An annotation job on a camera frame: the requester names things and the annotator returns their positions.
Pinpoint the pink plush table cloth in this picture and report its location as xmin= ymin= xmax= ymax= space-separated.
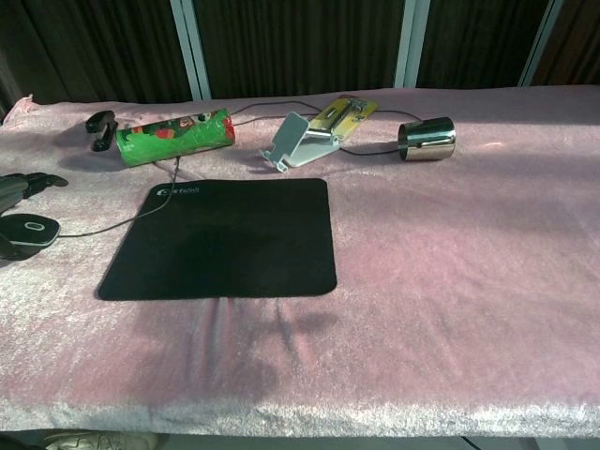
xmin=0 ymin=85 xmax=600 ymax=438

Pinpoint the white sneaker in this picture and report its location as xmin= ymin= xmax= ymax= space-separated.
xmin=44 ymin=430 xmax=160 ymax=450

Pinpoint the green printed cylindrical can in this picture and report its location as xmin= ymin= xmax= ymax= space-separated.
xmin=114 ymin=107 xmax=237 ymax=169

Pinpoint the thin black mouse cable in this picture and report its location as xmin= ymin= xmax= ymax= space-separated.
xmin=58 ymin=103 xmax=413 ymax=238

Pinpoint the white folding phone stand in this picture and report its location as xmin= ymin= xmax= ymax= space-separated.
xmin=258 ymin=112 xmax=342 ymax=173

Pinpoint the yellow packaged tool card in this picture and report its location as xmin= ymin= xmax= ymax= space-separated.
xmin=307 ymin=95 xmax=379 ymax=141

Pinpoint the black stapler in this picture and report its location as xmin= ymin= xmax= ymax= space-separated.
xmin=84 ymin=110 xmax=118 ymax=152

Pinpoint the shiny metal cup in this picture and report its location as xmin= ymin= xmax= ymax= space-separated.
xmin=397 ymin=118 xmax=458 ymax=163

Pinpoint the black mouse pad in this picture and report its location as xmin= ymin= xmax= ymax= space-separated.
xmin=96 ymin=177 xmax=338 ymax=302

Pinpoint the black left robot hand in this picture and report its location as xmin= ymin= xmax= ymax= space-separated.
xmin=0 ymin=172 xmax=69 ymax=262

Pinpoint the black wired computer mouse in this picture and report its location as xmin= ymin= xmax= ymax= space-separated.
xmin=0 ymin=213 xmax=62 ymax=248

